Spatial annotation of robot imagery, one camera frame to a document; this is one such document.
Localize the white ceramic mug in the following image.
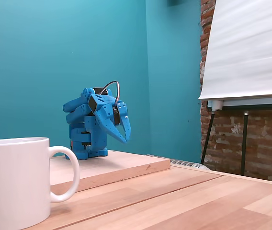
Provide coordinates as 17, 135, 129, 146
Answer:
0, 137, 81, 230

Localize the wooden base board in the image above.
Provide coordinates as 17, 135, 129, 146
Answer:
49, 150, 171, 193

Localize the white radiator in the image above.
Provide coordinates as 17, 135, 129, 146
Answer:
147, 154, 210, 171

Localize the black flipchart easel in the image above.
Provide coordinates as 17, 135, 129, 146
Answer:
200, 97, 272, 177

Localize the white flipchart paper pad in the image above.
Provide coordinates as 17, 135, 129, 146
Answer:
198, 0, 272, 101

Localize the red white servo cable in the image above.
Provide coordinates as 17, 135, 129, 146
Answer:
100, 80, 120, 106

